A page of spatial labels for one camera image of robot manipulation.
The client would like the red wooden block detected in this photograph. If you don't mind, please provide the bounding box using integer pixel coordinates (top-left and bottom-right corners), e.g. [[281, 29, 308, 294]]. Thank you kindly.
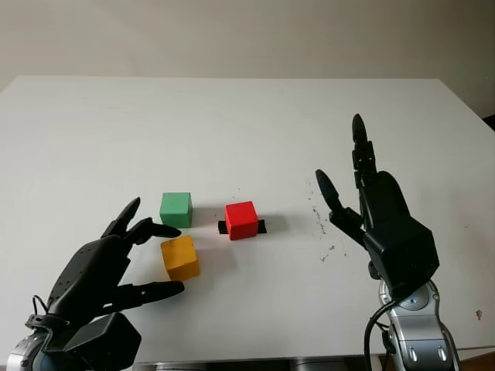
[[224, 200, 259, 241]]

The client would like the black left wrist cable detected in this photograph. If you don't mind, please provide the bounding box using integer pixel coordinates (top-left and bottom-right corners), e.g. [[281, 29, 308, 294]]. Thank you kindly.
[[31, 295, 51, 318]]

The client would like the grey robot torso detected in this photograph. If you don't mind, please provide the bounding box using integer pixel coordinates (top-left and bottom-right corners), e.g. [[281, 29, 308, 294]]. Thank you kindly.
[[135, 357, 382, 371]]

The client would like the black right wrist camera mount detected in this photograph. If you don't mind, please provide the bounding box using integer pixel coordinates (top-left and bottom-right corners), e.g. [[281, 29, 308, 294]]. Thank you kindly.
[[362, 216, 441, 298]]

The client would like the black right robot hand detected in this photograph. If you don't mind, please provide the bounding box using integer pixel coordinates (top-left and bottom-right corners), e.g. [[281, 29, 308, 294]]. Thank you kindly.
[[315, 113, 414, 249]]

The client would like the yellow wooden block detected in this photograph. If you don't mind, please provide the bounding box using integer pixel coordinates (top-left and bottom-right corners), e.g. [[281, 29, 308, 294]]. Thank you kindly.
[[160, 235, 200, 281]]

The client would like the black tape strip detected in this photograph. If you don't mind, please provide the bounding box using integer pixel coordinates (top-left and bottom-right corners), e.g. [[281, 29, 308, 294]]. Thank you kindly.
[[217, 219, 268, 236]]

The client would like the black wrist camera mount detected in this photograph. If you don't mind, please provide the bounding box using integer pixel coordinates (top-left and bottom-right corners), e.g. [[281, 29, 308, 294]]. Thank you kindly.
[[25, 311, 142, 370], [362, 216, 441, 298]]

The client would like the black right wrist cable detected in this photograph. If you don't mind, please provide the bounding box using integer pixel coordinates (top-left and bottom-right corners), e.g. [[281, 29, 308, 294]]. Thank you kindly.
[[363, 297, 399, 371]]

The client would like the green wooden block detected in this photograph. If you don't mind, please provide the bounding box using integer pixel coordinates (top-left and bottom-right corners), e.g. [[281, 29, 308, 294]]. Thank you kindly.
[[159, 192, 193, 228]]

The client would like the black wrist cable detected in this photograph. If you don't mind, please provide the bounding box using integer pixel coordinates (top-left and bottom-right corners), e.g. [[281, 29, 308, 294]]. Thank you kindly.
[[31, 295, 51, 318], [363, 297, 399, 371]]

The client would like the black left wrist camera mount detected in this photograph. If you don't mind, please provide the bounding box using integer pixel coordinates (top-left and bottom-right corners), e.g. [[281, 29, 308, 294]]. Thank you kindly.
[[25, 311, 142, 370]]

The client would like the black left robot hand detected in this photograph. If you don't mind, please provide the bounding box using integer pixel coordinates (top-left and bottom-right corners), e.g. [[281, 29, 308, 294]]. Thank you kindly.
[[45, 196, 185, 322]]

